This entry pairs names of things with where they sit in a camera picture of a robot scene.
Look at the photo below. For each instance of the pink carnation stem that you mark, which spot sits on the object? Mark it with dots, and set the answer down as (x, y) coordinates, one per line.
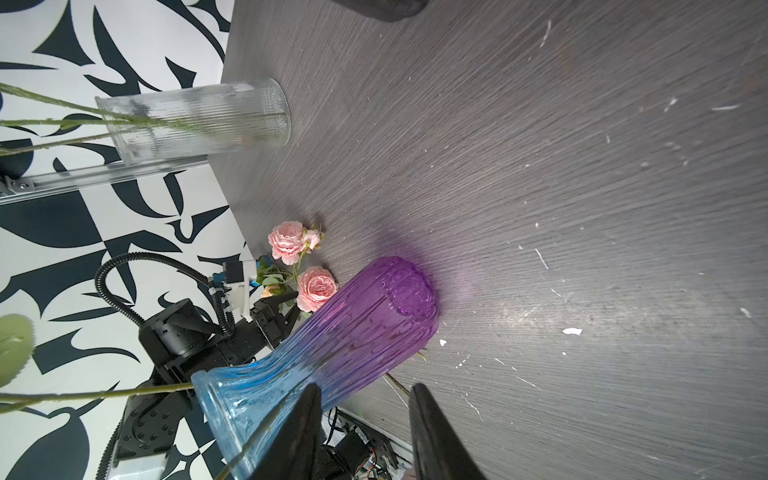
(315, 288)

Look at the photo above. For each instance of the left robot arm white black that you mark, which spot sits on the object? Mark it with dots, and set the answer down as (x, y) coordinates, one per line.
(140, 444)

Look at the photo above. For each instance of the clear glass vase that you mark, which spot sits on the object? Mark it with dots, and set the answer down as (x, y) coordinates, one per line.
(168, 125)

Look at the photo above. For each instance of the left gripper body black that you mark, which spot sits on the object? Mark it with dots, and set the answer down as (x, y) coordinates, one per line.
(180, 342)

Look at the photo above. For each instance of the dark red glass vase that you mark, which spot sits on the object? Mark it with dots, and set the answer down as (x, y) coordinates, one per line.
(388, 11)

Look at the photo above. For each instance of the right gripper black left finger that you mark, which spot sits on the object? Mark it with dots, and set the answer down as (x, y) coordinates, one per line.
(294, 453)

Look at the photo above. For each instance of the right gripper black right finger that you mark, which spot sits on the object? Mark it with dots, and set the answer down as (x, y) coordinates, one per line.
(438, 452)

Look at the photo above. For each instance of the blue purple glass vase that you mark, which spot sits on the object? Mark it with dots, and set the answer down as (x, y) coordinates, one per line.
(383, 316)

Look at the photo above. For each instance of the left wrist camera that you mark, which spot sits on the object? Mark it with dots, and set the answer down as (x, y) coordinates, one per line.
(235, 281)

